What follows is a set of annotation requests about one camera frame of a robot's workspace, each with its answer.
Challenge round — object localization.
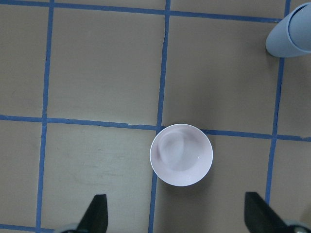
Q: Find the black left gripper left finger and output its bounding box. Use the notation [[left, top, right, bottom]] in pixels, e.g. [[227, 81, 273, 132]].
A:
[[75, 194, 108, 233]]

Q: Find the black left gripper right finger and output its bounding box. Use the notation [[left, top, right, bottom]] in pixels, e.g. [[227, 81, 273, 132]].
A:
[[244, 192, 288, 233]]

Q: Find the blue plastic cup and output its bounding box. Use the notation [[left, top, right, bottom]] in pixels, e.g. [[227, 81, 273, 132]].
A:
[[265, 14, 309, 58], [289, 2, 311, 53]]

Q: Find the pink bowl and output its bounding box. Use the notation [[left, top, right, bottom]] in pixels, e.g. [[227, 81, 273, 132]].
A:
[[149, 124, 213, 187]]

